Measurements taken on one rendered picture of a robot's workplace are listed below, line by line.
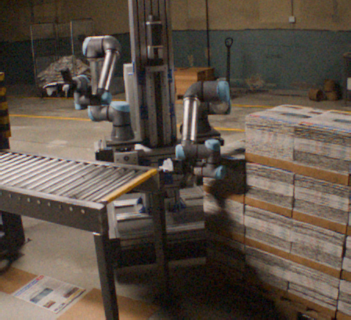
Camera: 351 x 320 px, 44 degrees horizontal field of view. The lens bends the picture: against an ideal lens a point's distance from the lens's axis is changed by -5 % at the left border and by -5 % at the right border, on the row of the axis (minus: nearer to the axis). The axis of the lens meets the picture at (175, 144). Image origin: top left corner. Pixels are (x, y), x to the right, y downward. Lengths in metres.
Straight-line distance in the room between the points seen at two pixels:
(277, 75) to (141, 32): 6.32
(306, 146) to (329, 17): 6.85
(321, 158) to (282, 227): 0.43
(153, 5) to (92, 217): 1.53
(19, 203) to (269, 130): 1.23
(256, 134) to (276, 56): 6.86
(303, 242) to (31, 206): 1.29
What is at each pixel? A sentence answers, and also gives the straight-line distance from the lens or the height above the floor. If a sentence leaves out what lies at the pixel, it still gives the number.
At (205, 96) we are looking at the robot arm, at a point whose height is 1.12.
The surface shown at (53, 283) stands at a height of 0.01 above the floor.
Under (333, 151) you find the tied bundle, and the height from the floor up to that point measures 0.97.
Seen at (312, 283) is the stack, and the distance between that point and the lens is 2.29.
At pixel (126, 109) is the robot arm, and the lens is 2.81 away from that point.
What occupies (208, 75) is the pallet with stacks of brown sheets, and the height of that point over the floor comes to 0.44.
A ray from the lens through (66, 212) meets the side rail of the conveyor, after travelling 2.02.
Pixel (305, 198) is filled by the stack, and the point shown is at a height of 0.72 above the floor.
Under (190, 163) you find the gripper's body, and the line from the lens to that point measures 2.32.
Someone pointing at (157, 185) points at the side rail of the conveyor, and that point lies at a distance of 2.31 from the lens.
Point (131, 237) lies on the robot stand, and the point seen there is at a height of 0.22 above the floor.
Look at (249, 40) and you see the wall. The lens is 9.17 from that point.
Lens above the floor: 1.53
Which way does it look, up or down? 16 degrees down
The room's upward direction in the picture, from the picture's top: 3 degrees counter-clockwise
